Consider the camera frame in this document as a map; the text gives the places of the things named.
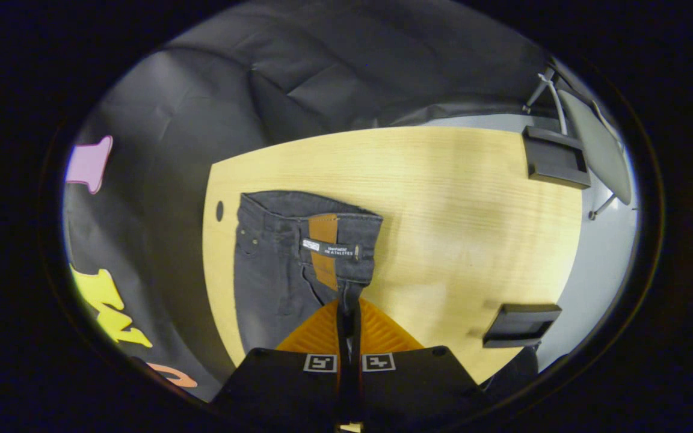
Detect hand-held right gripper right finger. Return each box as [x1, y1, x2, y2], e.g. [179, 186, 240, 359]
[348, 298, 493, 430]

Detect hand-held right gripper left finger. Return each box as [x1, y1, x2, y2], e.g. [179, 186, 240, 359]
[210, 299, 348, 429]

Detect dark grey jeans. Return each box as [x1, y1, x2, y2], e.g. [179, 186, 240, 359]
[233, 190, 384, 355]

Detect black rectangular box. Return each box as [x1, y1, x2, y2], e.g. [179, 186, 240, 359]
[522, 125, 592, 191]
[482, 304, 562, 349]

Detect grey chair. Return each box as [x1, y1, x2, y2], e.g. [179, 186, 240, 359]
[524, 65, 633, 221]

